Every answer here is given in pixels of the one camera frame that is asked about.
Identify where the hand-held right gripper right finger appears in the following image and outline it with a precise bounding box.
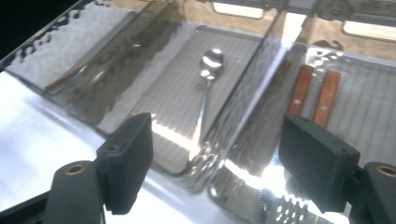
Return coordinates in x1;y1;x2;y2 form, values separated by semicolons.
277;113;361;215

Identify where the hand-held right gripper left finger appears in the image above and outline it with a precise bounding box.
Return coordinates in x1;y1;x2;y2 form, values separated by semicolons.
95;112;154;217

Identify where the wooden handled fork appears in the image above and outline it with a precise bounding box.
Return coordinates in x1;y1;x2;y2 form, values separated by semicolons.
274;70;343;224

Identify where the wooden handled knife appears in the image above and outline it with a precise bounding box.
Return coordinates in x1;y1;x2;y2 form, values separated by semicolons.
255;64;316;224

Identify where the smoky clear plastic bin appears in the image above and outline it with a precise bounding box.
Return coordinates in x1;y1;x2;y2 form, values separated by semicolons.
66;0;307;191
0;0;188;108
186;0;396;224

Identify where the dark brown chopstick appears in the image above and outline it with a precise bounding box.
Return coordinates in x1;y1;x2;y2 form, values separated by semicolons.
43;62;94;92

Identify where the silver metal spoon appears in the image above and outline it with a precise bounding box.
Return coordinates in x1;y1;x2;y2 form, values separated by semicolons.
188;48;226;161

